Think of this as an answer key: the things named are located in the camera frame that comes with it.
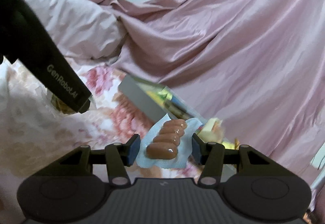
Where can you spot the round biscuit pack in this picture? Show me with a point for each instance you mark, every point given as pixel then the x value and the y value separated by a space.
pixel 60 106

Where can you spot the pink satin curtain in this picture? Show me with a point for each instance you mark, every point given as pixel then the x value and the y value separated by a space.
pixel 256 64

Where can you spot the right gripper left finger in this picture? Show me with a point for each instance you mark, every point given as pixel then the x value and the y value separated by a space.
pixel 118 156

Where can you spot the grey cardboard tray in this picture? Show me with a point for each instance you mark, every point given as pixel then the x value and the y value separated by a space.
pixel 160 104

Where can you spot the floral bed sheet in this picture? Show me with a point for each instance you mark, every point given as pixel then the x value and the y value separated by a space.
pixel 34 133

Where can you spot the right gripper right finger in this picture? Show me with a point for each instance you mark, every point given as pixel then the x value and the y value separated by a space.
pixel 211 156

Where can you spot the pale pink duvet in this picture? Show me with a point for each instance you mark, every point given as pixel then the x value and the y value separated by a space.
pixel 82 29

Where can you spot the sandwich in clear wrapper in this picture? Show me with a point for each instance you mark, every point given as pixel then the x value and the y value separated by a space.
pixel 212 131

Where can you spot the sausage pack light blue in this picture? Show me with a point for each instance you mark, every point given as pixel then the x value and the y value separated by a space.
pixel 168 144

